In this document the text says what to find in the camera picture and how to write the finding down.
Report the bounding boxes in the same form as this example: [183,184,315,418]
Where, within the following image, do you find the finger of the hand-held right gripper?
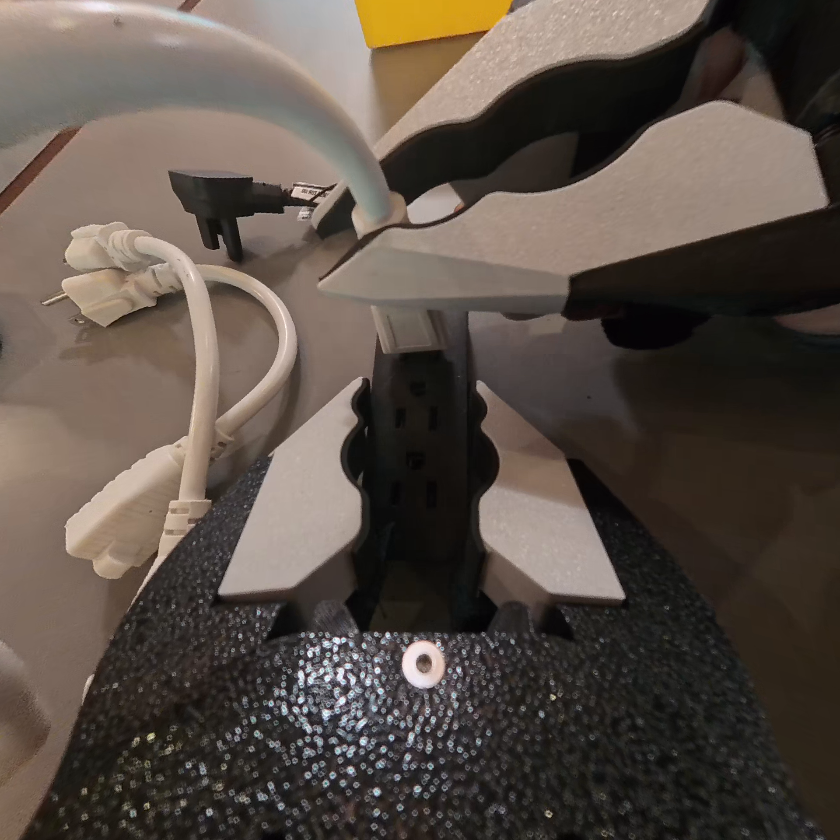
[311,0,739,238]
[318,100,829,321]

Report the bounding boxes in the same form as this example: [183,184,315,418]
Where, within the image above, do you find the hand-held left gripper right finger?
[471,379,627,630]

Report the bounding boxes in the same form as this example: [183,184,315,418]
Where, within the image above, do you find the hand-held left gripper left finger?
[217,377,371,627]

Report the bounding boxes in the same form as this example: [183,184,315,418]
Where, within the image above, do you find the black power strip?
[360,308,476,611]

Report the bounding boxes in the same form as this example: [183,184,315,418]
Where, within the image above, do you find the black angled plug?
[167,169,342,263]

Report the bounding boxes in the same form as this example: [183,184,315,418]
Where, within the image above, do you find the yellow plastic bin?
[354,0,516,49]

